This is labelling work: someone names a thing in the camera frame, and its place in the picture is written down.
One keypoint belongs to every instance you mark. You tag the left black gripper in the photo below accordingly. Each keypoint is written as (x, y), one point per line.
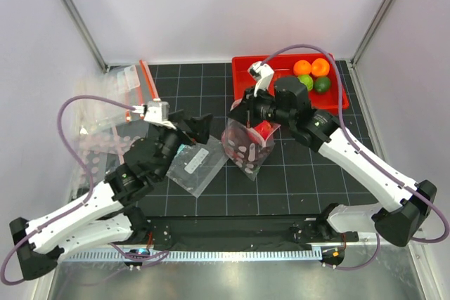
(199, 127)

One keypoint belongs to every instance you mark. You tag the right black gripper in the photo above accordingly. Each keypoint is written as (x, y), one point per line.
(245, 112)

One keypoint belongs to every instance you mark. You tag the red apple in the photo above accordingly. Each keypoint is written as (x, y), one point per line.
(264, 130)

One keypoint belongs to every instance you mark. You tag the pink-dotted zip bag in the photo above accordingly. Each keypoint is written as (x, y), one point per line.
(246, 151)

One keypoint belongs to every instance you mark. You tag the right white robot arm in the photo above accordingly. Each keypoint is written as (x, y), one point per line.
(402, 203)

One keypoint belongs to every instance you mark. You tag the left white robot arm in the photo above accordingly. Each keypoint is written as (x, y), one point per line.
(107, 214)

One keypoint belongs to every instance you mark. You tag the pink-dotted bag on table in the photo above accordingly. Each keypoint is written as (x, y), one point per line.
(102, 151)

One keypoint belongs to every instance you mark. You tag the clear blue-zip bag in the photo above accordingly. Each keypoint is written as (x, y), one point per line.
(195, 166)

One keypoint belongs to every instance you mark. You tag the stack of orange-zip bags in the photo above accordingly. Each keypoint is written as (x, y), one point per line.
(130, 85)

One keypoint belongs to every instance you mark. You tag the light green bumpy fruit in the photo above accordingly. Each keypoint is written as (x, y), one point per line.
(307, 80)

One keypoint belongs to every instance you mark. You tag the dark green lime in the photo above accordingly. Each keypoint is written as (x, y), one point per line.
(322, 85)

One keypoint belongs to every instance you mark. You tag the orange tangerine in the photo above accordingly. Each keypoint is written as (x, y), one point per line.
(320, 67)
(301, 67)

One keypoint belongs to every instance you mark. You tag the red plastic tray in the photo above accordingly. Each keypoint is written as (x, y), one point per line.
(283, 66)

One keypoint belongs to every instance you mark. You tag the orange tangerine at back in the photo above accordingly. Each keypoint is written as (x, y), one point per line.
(320, 67)

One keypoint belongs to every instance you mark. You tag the black grid mat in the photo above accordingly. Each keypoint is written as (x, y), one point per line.
(292, 180)

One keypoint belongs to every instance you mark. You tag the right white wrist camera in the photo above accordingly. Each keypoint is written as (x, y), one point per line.
(262, 74)

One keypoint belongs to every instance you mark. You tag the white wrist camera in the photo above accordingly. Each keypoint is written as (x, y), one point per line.
(262, 74)
(155, 112)

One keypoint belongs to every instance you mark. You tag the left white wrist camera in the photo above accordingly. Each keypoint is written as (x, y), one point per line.
(155, 112)

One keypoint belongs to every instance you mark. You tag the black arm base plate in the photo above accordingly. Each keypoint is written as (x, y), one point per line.
(234, 233)

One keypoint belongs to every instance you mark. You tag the aluminium front frame bar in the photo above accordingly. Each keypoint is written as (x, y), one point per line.
(365, 242)

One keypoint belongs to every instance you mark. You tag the perforated metal rail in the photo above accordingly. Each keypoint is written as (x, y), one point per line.
(111, 255)

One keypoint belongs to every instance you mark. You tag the right aluminium corner post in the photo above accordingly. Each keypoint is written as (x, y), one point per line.
(375, 24)

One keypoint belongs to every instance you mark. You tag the aluminium corner post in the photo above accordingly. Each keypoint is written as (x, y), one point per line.
(375, 24)
(85, 34)

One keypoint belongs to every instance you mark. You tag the left aluminium corner post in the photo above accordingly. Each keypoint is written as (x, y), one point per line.
(85, 34)

